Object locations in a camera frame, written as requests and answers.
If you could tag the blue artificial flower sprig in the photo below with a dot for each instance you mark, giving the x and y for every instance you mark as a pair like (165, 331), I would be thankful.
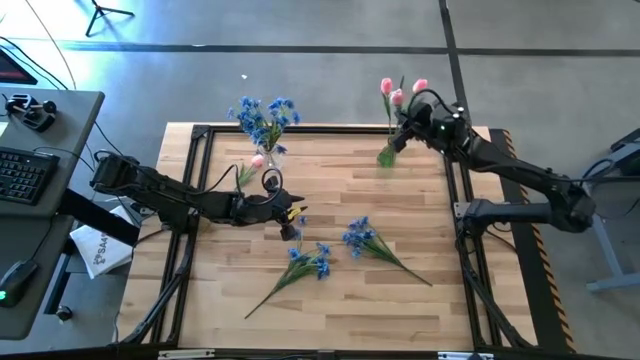
(357, 237)
(295, 253)
(285, 105)
(280, 149)
(255, 132)

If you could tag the black desk clamp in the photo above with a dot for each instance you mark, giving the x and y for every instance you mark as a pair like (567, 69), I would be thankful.
(32, 115)

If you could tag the grey desk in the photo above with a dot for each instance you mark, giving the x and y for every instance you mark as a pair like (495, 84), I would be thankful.
(30, 235)

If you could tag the black computer mouse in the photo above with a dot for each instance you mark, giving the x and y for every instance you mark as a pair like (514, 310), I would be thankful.
(17, 280)

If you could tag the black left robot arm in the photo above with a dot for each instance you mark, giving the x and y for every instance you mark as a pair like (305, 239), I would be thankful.
(165, 192)

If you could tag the grey metal stand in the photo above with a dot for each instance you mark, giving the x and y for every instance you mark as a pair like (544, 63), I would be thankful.
(607, 250)

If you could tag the pink artificial tulip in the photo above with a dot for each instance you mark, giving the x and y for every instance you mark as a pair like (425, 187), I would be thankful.
(257, 161)
(386, 86)
(420, 85)
(396, 96)

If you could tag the black desk monitor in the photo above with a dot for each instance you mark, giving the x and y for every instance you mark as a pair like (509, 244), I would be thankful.
(12, 70)

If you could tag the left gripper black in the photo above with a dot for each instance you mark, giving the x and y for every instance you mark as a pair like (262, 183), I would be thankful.
(257, 207)

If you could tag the black keyboard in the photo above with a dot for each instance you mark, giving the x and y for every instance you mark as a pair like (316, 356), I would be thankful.
(25, 175)

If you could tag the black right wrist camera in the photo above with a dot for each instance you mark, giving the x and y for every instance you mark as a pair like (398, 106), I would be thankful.
(447, 125)

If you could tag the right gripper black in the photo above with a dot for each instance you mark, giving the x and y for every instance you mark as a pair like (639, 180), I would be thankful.
(421, 120)

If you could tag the black caster wheel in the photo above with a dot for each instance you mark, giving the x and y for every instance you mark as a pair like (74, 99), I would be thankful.
(64, 313)

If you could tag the black table frame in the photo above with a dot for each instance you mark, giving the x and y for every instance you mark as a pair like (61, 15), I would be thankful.
(325, 129)

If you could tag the black tripod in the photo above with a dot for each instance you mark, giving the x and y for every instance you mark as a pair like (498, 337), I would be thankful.
(100, 12)

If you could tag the black desk crossbar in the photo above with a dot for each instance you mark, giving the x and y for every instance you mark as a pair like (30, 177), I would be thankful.
(100, 217)

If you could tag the black base with hazard stripes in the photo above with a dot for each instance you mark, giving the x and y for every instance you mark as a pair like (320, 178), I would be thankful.
(525, 280)

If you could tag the clear glass vase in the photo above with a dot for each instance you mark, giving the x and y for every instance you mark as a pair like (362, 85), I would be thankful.
(270, 160)
(386, 157)

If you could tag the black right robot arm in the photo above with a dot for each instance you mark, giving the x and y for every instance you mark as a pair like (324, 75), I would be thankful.
(525, 175)

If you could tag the silver metal bracket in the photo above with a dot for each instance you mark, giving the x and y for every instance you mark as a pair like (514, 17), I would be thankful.
(462, 356)
(186, 354)

